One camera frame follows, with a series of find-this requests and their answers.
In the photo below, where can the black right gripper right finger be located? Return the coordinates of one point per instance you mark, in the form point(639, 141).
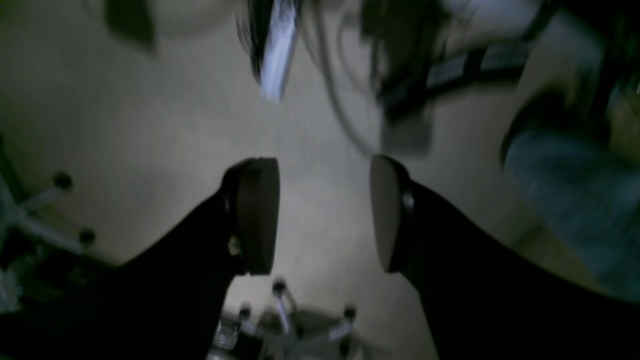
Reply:
point(482, 300)

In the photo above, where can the office chair base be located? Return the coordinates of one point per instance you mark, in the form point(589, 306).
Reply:
point(285, 332)
point(19, 215)

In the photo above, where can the person in blue jeans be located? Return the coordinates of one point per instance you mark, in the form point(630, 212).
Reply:
point(585, 194)

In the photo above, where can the office chair base left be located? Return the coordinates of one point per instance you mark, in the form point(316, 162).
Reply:
point(19, 215)

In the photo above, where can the black power strip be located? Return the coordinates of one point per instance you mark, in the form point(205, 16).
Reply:
point(496, 63)

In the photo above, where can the office chair base lower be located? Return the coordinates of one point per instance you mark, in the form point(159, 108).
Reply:
point(285, 332)

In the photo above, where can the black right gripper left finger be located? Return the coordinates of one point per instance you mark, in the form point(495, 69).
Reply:
point(165, 303)

